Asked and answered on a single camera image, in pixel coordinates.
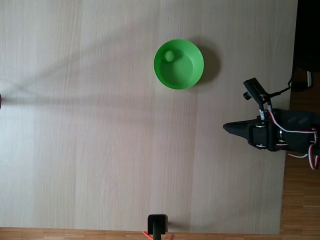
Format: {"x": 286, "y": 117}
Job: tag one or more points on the green pompom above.
{"x": 169, "y": 56}

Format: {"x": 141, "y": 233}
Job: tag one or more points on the green plastic bowl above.
{"x": 182, "y": 72}

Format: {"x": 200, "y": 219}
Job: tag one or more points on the white strip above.
{"x": 309, "y": 79}

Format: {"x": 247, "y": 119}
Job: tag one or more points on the dark furniture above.
{"x": 307, "y": 32}

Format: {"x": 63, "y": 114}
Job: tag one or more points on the dark object at table edge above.
{"x": 0, "y": 101}

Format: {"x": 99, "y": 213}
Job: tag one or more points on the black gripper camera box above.
{"x": 255, "y": 88}

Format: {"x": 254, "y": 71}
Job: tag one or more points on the black camera stand clamp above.
{"x": 157, "y": 223}

